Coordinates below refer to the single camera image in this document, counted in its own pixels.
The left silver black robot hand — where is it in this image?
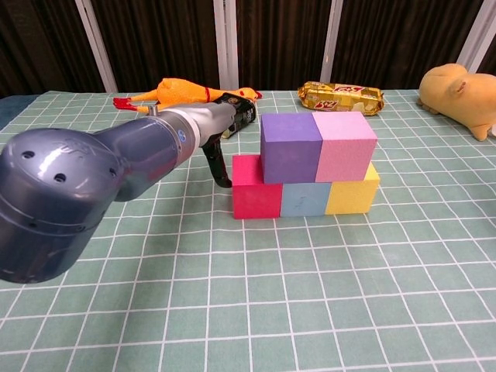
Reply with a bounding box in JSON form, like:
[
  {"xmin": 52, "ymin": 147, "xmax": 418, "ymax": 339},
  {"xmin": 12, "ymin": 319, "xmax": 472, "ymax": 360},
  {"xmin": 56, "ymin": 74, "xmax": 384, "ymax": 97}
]
[{"xmin": 191, "ymin": 101, "xmax": 238, "ymax": 188}]

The purple foam cube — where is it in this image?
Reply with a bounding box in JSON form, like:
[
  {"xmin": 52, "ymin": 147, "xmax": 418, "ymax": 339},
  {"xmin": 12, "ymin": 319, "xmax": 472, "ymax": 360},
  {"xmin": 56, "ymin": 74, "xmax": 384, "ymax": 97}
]
[{"xmin": 259, "ymin": 112, "xmax": 324, "ymax": 185}]

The red foam cube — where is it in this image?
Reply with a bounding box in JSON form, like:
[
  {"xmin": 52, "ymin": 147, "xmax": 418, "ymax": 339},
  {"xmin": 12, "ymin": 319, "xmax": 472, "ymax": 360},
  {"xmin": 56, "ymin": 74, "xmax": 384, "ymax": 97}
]
[{"xmin": 231, "ymin": 154, "xmax": 284, "ymax": 220}]

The blue foam cube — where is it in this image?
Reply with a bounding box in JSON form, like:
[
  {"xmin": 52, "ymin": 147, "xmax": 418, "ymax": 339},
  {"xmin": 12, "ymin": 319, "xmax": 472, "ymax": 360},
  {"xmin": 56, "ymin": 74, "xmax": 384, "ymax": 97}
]
[{"xmin": 279, "ymin": 181, "xmax": 332, "ymax": 218}]

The pink foam cube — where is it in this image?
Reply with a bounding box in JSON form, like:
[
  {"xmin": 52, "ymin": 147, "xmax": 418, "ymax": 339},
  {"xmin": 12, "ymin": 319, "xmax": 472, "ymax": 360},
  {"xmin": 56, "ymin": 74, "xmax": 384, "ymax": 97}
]
[{"xmin": 312, "ymin": 111, "xmax": 379, "ymax": 184}]

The yellow foam cube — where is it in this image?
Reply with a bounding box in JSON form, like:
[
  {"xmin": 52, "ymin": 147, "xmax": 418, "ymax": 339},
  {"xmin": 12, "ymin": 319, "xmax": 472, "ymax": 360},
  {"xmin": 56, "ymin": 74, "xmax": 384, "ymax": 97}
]
[{"xmin": 324, "ymin": 161, "xmax": 381, "ymax": 215}]

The black rectangular tin can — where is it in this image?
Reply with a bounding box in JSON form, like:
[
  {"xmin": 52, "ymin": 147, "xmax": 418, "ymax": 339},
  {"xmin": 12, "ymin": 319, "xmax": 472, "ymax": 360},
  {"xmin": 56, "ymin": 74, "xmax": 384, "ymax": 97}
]
[{"xmin": 215, "ymin": 92, "xmax": 257, "ymax": 140}]

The orange rubber chicken toy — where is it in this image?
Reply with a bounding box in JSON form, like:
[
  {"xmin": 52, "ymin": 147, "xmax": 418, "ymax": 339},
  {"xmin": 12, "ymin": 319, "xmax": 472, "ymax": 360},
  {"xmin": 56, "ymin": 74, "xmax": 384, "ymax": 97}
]
[{"xmin": 112, "ymin": 77, "xmax": 264, "ymax": 115}]

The black pleated curtain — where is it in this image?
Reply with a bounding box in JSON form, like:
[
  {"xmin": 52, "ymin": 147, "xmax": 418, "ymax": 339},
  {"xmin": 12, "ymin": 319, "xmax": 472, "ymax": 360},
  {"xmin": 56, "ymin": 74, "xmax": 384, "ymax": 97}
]
[{"xmin": 0, "ymin": 0, "xmax": 496, "ymax": 98}]

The gold biscuit packet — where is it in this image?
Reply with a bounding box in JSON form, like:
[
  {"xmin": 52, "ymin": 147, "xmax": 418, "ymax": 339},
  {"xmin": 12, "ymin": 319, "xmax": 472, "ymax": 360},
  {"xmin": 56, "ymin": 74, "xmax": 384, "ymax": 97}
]
[{"xmin": 297, "ymin": 81, "xmax": 386, "ymax": 117}]

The green checkered tablecloth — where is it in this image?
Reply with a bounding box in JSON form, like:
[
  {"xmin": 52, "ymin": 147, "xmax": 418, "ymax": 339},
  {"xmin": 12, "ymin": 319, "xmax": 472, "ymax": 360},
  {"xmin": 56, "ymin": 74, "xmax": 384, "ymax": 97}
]
[{"xmin": 0, "ymin": 89, "xmax": 496, "ymax": 372}]

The dark blue table pad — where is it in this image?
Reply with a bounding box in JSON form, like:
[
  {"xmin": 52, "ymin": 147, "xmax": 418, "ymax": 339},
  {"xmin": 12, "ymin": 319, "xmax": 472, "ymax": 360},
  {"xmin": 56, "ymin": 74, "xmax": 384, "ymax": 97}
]
[{"xmin": 0, "ymin": 91, "xmax": 51, "ymax": 131}]

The yellow plush animal toy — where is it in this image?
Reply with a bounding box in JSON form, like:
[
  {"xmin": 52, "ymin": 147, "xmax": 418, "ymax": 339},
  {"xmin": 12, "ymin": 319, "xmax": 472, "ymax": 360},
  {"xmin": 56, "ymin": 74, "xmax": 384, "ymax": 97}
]
[{"xmin": 416, "ymin": 64, "xmax": 496, "ymax": 141}]

